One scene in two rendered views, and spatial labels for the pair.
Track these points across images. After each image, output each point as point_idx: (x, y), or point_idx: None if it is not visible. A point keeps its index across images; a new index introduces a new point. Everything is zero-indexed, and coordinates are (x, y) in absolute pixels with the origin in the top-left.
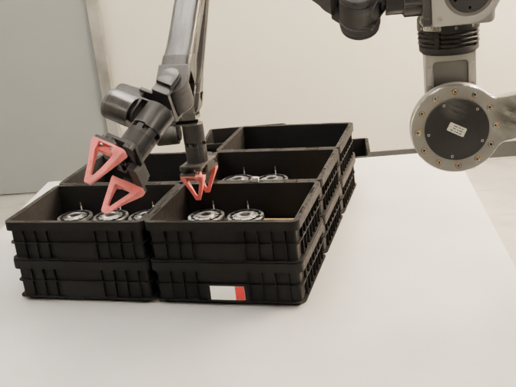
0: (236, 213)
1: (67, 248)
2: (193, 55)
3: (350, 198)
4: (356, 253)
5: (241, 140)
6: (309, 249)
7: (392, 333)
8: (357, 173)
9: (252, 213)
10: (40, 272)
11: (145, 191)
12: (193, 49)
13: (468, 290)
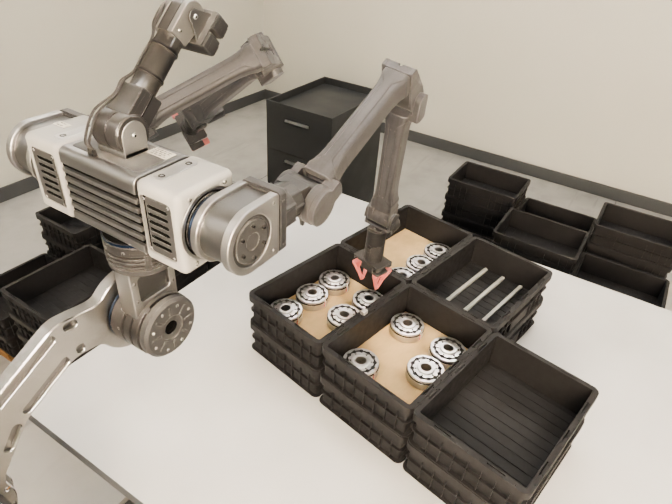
0: (353, 312)
1: None
2: (196, 104)
3: (444, 502)
4: (304, 424)
5: (572, 391)
6: (267, 336)
7: (169, 366)
8: None
9: (341, 317)
10: None
11: (191, 149)
12: (199, 102)
13: (163, 444)
